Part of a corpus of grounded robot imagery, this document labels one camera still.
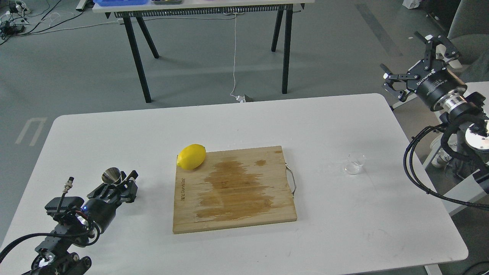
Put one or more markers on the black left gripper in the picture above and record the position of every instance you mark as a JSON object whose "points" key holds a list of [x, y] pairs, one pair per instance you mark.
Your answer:
{"points": [[117, 188]]}

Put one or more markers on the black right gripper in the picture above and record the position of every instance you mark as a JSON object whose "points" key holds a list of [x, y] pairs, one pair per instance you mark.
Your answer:
{"points": [[435, 84]]}

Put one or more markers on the steel jigger measuring cup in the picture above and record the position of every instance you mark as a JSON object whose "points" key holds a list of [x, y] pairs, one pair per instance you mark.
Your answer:
{"points": [[112, 176]]}

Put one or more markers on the small clear glass cup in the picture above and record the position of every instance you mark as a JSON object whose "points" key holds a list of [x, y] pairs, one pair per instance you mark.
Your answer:
{"points": [[354, 163]]}

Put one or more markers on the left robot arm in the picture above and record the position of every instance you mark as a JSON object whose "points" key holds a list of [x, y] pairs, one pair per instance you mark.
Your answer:
{"points": [[79, 223]]}

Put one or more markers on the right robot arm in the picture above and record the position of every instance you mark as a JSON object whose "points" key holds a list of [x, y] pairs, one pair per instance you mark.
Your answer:
{"points": [[464, 125]]}

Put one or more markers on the grey office chair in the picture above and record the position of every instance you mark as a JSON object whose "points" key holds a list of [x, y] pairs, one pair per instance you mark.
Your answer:
{"points": [[469, 34]]}

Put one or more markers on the yellow lemon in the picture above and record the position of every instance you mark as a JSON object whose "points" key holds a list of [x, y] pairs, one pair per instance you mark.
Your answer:
{"points": [[191, 157]]}

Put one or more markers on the bamboo cutting board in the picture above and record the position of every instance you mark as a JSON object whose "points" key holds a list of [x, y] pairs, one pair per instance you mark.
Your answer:
{"points": [[232, 189]]}

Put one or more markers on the blue tray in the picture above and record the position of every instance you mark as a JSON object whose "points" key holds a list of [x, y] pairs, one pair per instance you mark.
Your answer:
{"points": [[106, 3]]}

